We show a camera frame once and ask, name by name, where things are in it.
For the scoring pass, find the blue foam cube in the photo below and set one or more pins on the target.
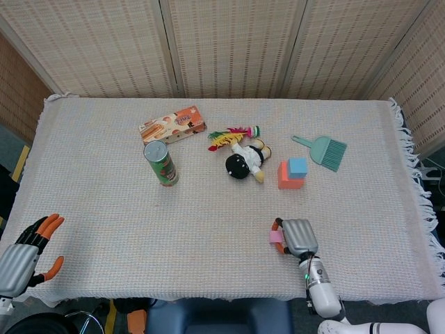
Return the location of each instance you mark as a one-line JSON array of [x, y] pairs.
[[298, 167]]

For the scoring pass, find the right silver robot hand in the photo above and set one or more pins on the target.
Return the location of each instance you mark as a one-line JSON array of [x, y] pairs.
[[300, 236]]

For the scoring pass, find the dark blue robot torso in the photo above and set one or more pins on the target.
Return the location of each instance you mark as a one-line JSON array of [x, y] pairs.
[[219, 318]]

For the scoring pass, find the orange biscuit box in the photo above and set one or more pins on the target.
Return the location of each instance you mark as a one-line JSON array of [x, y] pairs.
[[174, 125]]

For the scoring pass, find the teal hand brush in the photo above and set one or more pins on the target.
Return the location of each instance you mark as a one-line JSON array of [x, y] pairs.
[[327, 151]]

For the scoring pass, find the beige woven tablecloth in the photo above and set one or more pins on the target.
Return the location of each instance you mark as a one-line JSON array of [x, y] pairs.
[[208, 226]]

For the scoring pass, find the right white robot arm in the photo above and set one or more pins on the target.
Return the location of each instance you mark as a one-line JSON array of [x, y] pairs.
[[323, 288]]

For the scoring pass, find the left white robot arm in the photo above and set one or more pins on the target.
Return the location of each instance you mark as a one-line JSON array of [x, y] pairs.
[[4, 308]]

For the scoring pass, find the colourful feather shuttlecock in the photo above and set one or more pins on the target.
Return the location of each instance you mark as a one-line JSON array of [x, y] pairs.
[[226, 138]]

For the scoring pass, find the large orange foam cube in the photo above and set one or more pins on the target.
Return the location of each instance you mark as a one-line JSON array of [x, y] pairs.
[[283, 177]]

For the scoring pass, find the woven bamboo folding screen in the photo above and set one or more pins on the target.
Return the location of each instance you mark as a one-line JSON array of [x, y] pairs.
[[229, 45]]

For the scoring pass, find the plush doll with black head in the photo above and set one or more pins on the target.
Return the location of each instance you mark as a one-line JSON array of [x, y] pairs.
[[240, 165]]

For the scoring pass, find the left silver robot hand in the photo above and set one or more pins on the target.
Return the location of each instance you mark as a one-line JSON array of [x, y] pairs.
[[17, 264]]

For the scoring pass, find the black round stool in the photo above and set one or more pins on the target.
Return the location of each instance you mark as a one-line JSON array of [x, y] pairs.
[[41, 325]]

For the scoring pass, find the small pink foam cube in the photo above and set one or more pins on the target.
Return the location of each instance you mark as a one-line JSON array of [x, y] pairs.
[[275, 237]]

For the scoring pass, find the green chips can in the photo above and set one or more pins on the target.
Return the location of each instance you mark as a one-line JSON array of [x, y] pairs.
[[163, 167]]

